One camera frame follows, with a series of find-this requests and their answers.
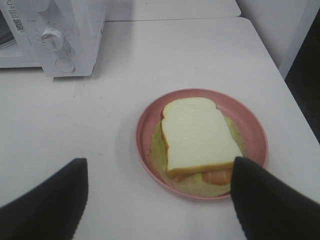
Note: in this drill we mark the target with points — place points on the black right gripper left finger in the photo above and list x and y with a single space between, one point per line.
50 211

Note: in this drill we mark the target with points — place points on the sandwich with white bread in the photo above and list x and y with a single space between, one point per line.
193 134

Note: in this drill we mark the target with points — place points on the pink plate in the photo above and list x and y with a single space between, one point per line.
249 126

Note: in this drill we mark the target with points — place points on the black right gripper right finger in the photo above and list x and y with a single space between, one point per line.
269 209

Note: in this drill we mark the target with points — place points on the white microwave oven body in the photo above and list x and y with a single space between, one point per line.
21 26

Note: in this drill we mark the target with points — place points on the white microwave knob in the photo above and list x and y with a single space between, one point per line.
42 5
52 39

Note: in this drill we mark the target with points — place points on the round microwave door button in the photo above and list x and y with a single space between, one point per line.
65 65

